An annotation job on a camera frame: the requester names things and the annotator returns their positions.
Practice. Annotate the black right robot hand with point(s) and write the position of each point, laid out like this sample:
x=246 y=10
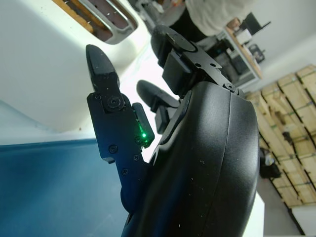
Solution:
x=202 y=153

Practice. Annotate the person in white top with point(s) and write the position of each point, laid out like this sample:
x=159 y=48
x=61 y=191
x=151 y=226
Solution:
x=209 y=17

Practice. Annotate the white two-slot toaster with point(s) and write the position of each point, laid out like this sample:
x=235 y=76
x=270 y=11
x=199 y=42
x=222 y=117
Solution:
x=37 y=61

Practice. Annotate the stack of wooden crates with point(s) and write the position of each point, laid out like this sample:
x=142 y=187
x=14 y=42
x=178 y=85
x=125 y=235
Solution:
x=291 y=123

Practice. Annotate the background desk with equipment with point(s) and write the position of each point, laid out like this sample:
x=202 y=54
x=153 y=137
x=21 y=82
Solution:
x=244 y=49

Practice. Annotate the dark blue plastic tray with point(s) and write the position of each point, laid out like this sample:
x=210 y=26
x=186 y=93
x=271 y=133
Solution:
x=49 y=185

